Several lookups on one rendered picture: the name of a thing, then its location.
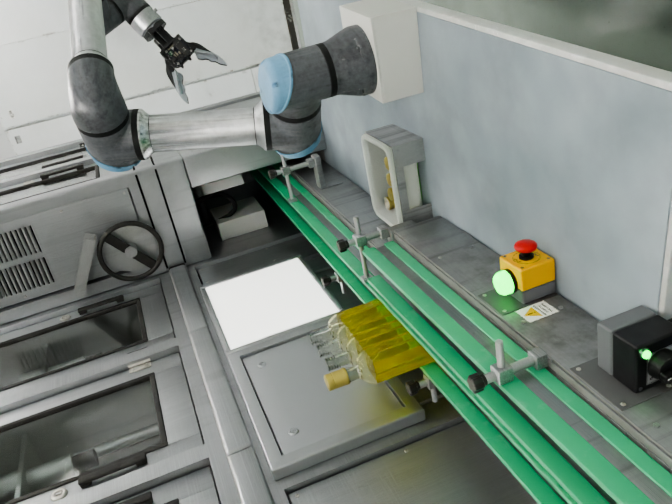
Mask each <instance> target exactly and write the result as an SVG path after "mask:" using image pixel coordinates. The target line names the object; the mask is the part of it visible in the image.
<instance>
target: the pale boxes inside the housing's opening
mask: <svg viewBox="0 0 672 504"><path fill-rule="evenodd" d="M242 184H244V181H243V177H242V174H239V175H236V176H232V177H229V178H225V179H222V180H218V181H215V182H212V183H208V184H205V185H201V186H199V188H200V190H201V191H202V193H203V195H204V196H205V195H208V194H211V193H215V192H218V191H221V190H225V189H228V188H232V187H235V186H238V185H242ZM236 203H237V210H236V212H235V213H234V214H233V215H232V216H231V217H227V218H223V219H219V218H221V217H222V216H224V215H226V214H227V213H229V212H230V211H231V210H232V208H233V205H232V203H229V204H226V205H222V206H219V207H216V208H212V209H210V214H211V217H212V220H213V221H216V225H214V226H215V228H216V230H217V232H218V234H219V235H220V237H221V239H222V241H224V240H227V239H230V238H233V237H237V236H240V235H243V234H246V233H249V232H252V231H256V230H259V229H262V228H265V227H268V223H267V219H266V215H265V211H264V209H263V208H262V207H261V205H260V204H259V203H258V202H257V200H256V199H255V198H254V197H253V196H252V197H249V198H246V199H242V200H239V201H236Z"/></svg>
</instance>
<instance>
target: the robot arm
mask: <svg viewBox="0 0 672 504"><path fill-rule="evenodd" d="M68 11H69V26H70V42H71V59H70V61H69V62H68V65H67V74H68V94H69V105H70V111H71V115H72V118H73V121H74V123H75V124H76V126H77V129H78V131H79V133H80V135H81V137H82V139H83V141H84V143H85V147H86V150H87V152H88V154H89V155H90V156H91V157H92V159H93V161H94V162H95V163H96V164H97V165H98V166H99V167H101V168H103V169H105V170H107V171H111V172H124V171H128V170H131V169H132V168H133V166H137V165H138V164H139V163H140V162H141V160H148V159H149V158H150V157H151V155H152V154H153V153H155V152H168V151H181V150H195V149H208V148H221V147H235V146H248V145H259V146H261V147H262V148H263V149H264V150H265V151H269V150H275V151H276V152H277V153H278V154H279V155H283V157H285V158H290V159H296V158H301V157H304V156H306V155H308V154H310V153H311V152H313V150H314V149H315V148H316V147H317V146H318V144H319V142H320V139H321V132H322V121H321V100H324V99H327V98H330V97H334V96H337V95H348V96H366V95H369V94H372V93H374V92H375V90H376V87H377V67H376V61H375V57H374V53H373V50H372V47H371V44H370V41H369V39H368V37H367V35H366V33H365V32H364V30H363V29H362V28H361V27H360V26H359V25H356V24H355V25H351V26H348V27H345V28H344V29H342V30H341V31H339V32H338V33H336V34H335V35H333V36H332V37H330V38H329V39H328V40H326V41H324V42H322V43H318V44H314V45H311V46H307V47H304V48H300V49H296V50H293V51H289V52H285V53H278V54H275V55H274V56H272V57H269V58H266V59H264V60H263V61H262V62H261V64H260V66H259V69H258V85H259V88H260V95H261V99H262V100H261V101H260V102H259V103H258V104H257V105H256V106H255V107H251V108H237V109H223V110H209V111H195V112H181V113H167V114H153V115H149V114H148V113H146V112H145V111H144V110H143V109H128V108H127V105H126V103H125V100H124V98H123V96H122V93H121V91H120V88H119V86H118V84H117V81H116V78H115V74H114V67H113V64H112V62H111V61H110V60H109V59H108V55H107V45H106V35H107V34H109V33H110V32H111V31H113V30H114V29H115V28H117V27H118V26H119V25H120V24H122V23H123V22H124V21H126V22H127V23H128V24H129V25H130V26H131V27H132V28H133V29H134V30H135V31H136V32H137V33H138V34H139V35H140V36H141V37H144V39H145V40H146V41H147V42H150V41H152V40H153V39H154V43H155V44H156V45H157V46H158V47H159V48H160V49H161V51H160V52H159V53H160V54H161V56H162V57H163V58H164V59H165V64H166V73H167V76H168V78H169V80H170V81H171V83H172V84H173V86H174V87H175V89H176V91H177V92H178V94H179V95H180V97H181V98H182V99H183V101H185V102H186V103H187V104H189V101H188V96H187V95H186V93H185V87H184V86H183V75H182V74H181V73H179V72H177V71H176V70H175V68H180V67H181V68H182V69H183V68H184V66H183V65H184V64H185V63H186V62H187V61H188V60H190V61H191V60H192V59H191V58H190V57H191V55H192V54H193V53H195V54H196V56H197V59H198V60H209V61H210V62H216V63H218V64H219V65H224V66H227V63H226V62H225V61H224V60H223V59H222V58H221V57H219V56H218V55H216V54H215V53H213V52H212V51H209V50H208V49H206V48H205V47H204V46H202V45H201V44H199V43H196V42H187V41H185V40H184V39H183V38H182V37H181V36H180V35H179V34H177V35H176V36H175V37H174V38H173V37H172V36H171V35H170V34H169V33H168V32H167V31H166V30H165V29H164V28H165V26H166V22H165V21H164V20H163V19H161V16H160V15H159V14H158V13H156V12H157V11H158V10H157V9H156V8H154V9H153V8H152V7H151V6H150V5H149V4H148V3H147V2H146V1H145V0H68Z"/></svg>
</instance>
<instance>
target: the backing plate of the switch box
mask: <svg viewBox="0 0 672 504"><path fill-rule="evenodd" d="M570 370H571V371H572V372H573V373H574V374H576V375H577V376H578V377H579V378H581V379H582V380H583V381H584V382H586V383H587V384H588V385H589V386H591V387H592V388H593V389H594V390H596V391H597V392H598V393H599V394H601V395H602V396H603V397H604V398H606V399H607V400H608V401H609V402H611V403H612V404H613V405H614V406H616V407H617V408H618V409H619V410H621V411H624V410H627V409H629V408H631V407H633V406H636V405H638V404H640V403H643V402H645V401H647V400H649V399H652V398H654V397H656V396H659V395H661V394H663V393H665V392H668V391H670V390H672V381H671V382H668V383H664V382H662V383H660V384H657V385H655V386H653V387H650V388H648V389H646V390H643V391H641V392H639V393H634V392H633V391H631V390H630V389H629V388H627V387H626V386H625V385H623V384H622V383H621V382H619V381H618V380H617V379H615V378H614V377H613V375H610V374H609V373H607V372H606V371H605V370H603V369H602V368H601V367H599V366H598V357H597V358H594V359H592V360H590V361H587V362H585V363H582V364H580V365H577V366H575V367H573V368H570Z"/></svg>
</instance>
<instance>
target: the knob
mask: <svg viewBox="0 0 672 504"><path fill-rule="evenodd" d="M647 371H648V374H649V375H650V376H651V377H653V378H655V379H658V380H660V381H661V382H664V383H668V382H671V381H672V350H670V349H667V348H665V349H661V350H659V351H657V352H656V353H655V354H654V355H653V356H652V357H651V358H650V360H649V362H648V365H647Z"/></svg>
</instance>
